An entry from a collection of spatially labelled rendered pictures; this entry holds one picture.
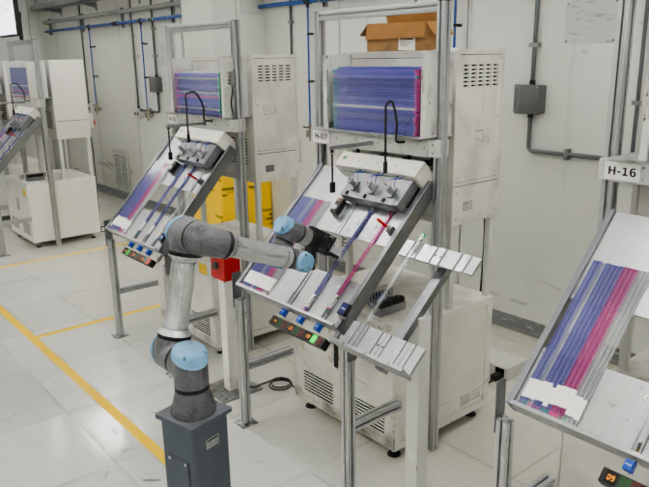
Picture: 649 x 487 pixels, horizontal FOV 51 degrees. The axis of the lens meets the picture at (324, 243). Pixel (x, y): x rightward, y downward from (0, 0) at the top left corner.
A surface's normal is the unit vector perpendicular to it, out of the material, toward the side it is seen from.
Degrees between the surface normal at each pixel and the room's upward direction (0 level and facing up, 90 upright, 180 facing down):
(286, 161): 90
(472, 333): 90
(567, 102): 90
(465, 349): 90
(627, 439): 44
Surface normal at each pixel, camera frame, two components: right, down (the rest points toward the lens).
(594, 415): -0.54, -0.56
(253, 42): 0.65, 0.19
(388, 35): -0.73, 0.03
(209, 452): 0.80, 0.15
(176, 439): -0.59, 0.22
